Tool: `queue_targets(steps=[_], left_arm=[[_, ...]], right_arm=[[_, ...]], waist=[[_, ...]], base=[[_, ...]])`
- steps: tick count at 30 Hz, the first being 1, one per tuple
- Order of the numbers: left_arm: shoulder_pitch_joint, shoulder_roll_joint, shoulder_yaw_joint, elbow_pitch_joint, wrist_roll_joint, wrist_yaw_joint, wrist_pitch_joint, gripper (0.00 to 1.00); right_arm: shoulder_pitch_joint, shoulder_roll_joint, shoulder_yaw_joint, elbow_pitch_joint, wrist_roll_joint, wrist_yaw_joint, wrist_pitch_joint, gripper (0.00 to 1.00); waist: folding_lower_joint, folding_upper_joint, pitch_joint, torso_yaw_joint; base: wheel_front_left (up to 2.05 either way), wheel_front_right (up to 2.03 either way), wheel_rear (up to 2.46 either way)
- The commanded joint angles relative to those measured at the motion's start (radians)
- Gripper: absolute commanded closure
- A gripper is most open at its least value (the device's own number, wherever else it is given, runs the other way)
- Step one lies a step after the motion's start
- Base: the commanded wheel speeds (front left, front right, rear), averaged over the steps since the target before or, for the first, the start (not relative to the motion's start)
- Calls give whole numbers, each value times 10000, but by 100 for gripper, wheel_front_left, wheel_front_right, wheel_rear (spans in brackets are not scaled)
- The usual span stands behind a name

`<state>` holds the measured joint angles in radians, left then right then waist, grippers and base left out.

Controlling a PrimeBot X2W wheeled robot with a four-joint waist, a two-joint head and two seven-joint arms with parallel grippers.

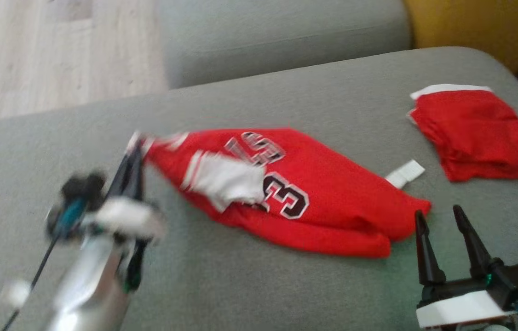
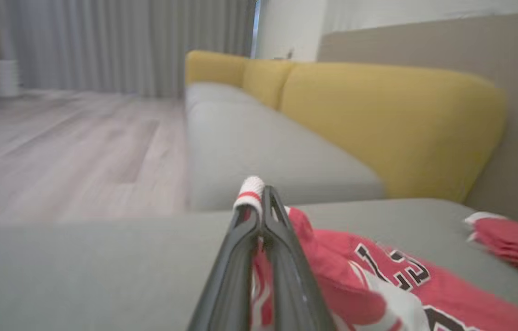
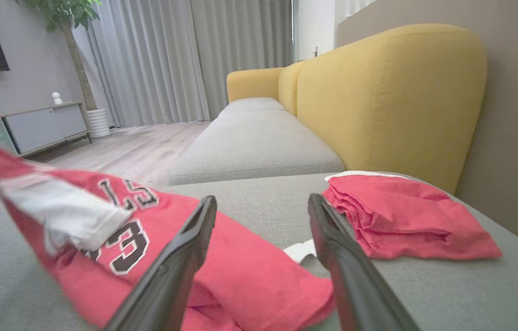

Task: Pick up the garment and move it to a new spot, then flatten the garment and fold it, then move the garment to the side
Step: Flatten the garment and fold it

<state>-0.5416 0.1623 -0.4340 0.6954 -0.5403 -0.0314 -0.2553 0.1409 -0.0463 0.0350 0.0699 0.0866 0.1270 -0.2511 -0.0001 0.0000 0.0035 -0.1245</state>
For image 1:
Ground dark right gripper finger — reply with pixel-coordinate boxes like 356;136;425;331
452;205;504;279
414;210;447;285

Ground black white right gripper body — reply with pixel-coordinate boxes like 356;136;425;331
415;260;518;331

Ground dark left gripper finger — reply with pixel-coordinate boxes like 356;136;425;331
129;140;147;202
106;146;134;200

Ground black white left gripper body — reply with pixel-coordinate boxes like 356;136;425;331
45;172;167;244

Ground red shorts with white band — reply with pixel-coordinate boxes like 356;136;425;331
407;84;518;183

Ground red white basketball jersey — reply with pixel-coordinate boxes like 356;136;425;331
128;128;432;259

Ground grey and yellow sofa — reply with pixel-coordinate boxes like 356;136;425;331
0;46;518;331

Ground grey sofa seat cushion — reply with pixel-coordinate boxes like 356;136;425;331
155;0;412;90

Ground yellow sofa backrest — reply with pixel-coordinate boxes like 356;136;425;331
402;0;518;74

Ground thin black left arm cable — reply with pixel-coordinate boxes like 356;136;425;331
1;237;59;331

